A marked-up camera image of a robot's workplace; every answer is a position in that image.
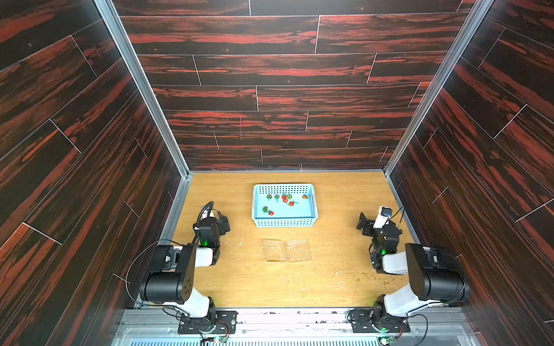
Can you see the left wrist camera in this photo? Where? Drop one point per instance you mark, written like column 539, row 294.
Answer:
column 207, row 211

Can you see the clear plastic clamshell container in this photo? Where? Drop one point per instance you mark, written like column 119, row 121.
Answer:
column 296, row 250

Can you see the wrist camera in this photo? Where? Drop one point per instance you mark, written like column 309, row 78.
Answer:
column 383, row 216
column 207, row 211

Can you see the light blue plastic basket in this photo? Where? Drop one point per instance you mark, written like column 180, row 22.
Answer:
column 301, row 215

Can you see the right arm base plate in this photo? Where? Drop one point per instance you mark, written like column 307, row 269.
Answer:
column 367, row 321

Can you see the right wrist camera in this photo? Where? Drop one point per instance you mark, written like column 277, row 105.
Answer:
column 383, row 216

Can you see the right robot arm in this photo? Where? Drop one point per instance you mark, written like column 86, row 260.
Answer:
column 435, row 277

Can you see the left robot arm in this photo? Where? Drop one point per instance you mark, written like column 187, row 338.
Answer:
column 169, row 280

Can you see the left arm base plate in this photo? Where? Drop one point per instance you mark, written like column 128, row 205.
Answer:
column 220, row 322

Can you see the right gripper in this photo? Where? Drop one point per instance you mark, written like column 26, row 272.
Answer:
column 368, row 225

